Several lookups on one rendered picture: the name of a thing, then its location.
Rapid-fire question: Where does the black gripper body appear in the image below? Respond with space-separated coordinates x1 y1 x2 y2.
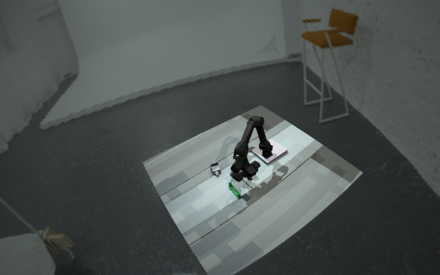
234 160 260 182

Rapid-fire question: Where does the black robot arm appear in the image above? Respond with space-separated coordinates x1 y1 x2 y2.
231 116 273 177

